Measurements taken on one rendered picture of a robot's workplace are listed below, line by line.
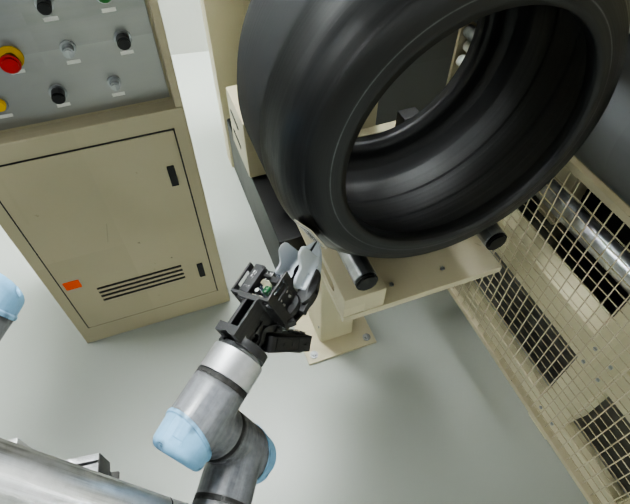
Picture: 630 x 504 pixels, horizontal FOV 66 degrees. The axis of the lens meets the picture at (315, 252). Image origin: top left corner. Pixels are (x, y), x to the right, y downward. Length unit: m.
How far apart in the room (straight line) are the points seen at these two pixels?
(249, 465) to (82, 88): 0.98
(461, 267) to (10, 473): 0.85
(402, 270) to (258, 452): 0.51
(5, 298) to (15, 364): 1.47
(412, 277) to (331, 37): 0.59
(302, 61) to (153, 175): 0.91
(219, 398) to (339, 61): 0.43
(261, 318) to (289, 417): 1.09
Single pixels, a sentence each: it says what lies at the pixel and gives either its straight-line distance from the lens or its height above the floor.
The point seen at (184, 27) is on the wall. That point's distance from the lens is 3.43.
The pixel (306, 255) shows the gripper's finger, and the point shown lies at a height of 1.07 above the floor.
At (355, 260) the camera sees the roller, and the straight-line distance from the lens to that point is 0.91.
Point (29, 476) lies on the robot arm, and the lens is 0.63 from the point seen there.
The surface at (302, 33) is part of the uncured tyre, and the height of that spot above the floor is 1.35.
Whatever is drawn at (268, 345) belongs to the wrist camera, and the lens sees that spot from 0.70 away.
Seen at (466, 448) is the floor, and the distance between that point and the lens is 1.78.
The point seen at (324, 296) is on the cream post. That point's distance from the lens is 1.60.
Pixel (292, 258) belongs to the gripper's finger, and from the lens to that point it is 0.76.
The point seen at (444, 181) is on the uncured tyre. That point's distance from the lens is 1.07.
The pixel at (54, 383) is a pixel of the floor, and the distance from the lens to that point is 2.01.
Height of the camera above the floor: 1.63
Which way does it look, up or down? 51 degrees down
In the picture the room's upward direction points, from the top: straight up
